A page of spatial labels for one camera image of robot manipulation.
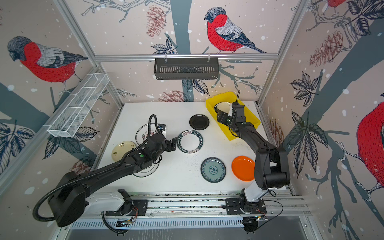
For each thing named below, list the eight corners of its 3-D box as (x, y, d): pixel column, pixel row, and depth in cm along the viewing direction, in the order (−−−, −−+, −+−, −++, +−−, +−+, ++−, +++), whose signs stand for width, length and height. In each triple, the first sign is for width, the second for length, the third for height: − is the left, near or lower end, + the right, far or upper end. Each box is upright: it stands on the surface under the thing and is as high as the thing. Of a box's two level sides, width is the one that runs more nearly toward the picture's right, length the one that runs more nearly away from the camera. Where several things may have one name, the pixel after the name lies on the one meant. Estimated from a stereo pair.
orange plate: (233, 181, 84) (234, 179, 82) (230, 157, 93) (230, 155, 91) (257, 181, 84) (259, 179, 82) (251, 157, 93) (252, 155, 91)
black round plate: (189, 130, 107) (188, 128, 105) (189, 116, 115) (189, 114, 114) (209, 130, 107) (209, 128, 105) (208, 115, 115) (208, 114, 114)
